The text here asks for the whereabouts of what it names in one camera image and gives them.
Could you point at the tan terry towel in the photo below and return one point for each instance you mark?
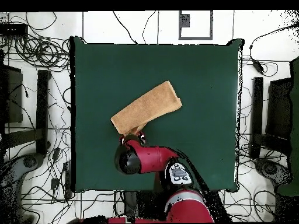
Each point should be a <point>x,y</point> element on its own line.
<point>147,105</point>

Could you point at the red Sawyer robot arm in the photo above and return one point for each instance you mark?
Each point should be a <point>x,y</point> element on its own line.
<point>154,156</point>

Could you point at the dark green table cloth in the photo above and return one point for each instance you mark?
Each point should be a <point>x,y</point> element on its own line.
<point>198,81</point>

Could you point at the black power strip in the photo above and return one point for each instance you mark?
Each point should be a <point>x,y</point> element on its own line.
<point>67,179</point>

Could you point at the small black adapter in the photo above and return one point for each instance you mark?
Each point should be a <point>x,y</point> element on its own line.
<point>55,183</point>
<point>56,154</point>

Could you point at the black bar stand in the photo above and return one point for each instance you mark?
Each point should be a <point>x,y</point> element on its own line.
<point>42,105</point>
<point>257,112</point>

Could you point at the black floor box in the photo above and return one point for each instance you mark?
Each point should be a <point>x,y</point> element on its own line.
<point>14,98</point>
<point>279,109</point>

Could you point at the black power adapter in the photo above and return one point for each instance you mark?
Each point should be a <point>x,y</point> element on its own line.
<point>258,66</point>

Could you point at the dark green cloth sheet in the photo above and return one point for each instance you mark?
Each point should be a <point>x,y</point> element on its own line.
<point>294,116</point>

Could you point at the black power box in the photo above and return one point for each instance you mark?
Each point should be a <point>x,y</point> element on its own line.
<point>14,29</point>

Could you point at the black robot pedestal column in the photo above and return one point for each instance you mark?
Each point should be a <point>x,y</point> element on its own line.
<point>130,205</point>

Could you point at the grey rectangular frame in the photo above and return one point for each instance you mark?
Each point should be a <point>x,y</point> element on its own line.
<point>195,38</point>

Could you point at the grey pedestal leg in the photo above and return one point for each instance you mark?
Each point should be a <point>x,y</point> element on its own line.
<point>21,166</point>
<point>271,169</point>

